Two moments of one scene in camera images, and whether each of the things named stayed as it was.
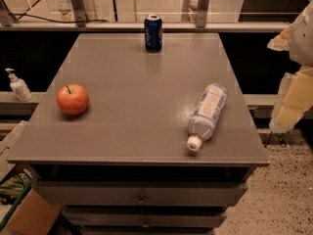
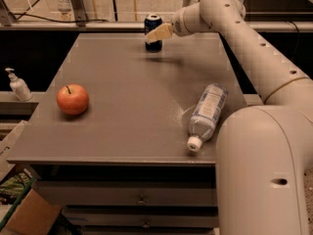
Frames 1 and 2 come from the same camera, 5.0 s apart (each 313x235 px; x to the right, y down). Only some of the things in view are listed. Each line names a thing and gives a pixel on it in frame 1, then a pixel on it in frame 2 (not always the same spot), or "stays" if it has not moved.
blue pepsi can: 153,32 stays
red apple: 72,99 stays
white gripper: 302,39 to 179,25
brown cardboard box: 33,216 stays
